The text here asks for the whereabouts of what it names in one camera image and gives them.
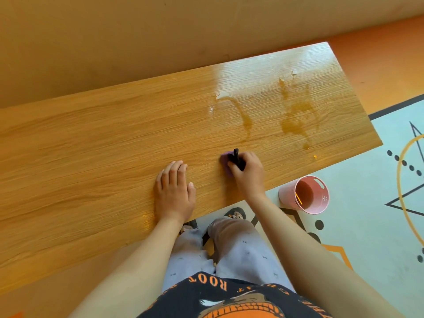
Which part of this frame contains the person's left hand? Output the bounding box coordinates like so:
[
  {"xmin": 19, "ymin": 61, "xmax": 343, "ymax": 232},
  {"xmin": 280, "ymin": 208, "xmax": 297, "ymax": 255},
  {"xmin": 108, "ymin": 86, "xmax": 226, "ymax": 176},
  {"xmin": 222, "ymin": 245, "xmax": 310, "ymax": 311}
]
[{"xmin": 155, "ymin": 160, "xmax": 197, "ymax": 226}]

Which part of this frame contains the person's right hand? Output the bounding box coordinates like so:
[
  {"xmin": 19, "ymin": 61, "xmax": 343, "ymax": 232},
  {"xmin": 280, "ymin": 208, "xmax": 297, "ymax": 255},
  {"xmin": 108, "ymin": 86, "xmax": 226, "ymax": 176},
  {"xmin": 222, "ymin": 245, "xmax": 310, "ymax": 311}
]
[{"xmin": 227, "ymin": 151, "xmax": 267, "ymax": 202}]

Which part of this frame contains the purple cleaning cloth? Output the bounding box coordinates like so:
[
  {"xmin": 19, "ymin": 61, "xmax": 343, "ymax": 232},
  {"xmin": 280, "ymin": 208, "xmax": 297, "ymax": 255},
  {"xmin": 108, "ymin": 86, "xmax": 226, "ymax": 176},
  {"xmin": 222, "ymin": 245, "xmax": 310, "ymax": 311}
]
[{"xmin": 220, "ymin": 148, "xmax": 247, "ymax": 178}]

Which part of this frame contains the person's right forearm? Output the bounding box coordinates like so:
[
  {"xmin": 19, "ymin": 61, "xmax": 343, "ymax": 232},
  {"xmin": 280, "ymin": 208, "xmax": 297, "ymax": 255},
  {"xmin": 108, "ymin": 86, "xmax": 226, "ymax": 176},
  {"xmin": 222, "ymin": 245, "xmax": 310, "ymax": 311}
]
[{"xmin": 246, "ymin": 192, "xmax": 406, "ymax": 318}]

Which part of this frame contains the person's left forearm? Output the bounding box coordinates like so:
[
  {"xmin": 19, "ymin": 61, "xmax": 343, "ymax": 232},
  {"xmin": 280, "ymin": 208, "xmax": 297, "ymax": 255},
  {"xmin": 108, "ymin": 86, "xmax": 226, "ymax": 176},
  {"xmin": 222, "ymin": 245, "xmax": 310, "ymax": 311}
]
[{"xmin": 68, "ymin": 217, "xmax": 185, "ymax": 318}]

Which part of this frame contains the black plush-trimmed slipper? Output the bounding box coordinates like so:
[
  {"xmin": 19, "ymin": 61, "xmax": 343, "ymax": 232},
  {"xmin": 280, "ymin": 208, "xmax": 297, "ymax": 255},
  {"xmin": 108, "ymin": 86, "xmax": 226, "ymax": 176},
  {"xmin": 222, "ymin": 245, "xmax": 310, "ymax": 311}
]
[
  {"xmin": 178, "ymin": 219, "xmax": 199, "ymax": 235},
  {"xmin": 202, "ymin": 207, "xmax": 247, "ymax": 247}
]

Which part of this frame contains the pink plastic bucket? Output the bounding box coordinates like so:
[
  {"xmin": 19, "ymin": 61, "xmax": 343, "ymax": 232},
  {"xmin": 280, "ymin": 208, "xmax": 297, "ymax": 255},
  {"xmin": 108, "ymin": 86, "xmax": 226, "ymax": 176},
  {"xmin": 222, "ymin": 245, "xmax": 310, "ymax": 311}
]
[{"xmin": 278, "ymin": 175, "xmax": 330, "ymax": 215}]

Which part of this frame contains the wooden table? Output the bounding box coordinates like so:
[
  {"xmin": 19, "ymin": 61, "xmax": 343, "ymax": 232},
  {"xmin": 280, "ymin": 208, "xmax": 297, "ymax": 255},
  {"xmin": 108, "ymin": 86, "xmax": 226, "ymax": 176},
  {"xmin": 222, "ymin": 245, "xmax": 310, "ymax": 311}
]
[{"xmin": 0, "ymin": 42, "xmax": 383, "ymax": 295}]

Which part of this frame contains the black orange printed t-shirt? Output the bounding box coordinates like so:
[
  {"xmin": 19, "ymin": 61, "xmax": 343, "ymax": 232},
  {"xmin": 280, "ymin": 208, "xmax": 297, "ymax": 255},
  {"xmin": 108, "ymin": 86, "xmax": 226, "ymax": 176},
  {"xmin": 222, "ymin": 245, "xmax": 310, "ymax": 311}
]
[{"xmin": 136, "ymin": 271, "xmax": 333, "ymax": 318}]

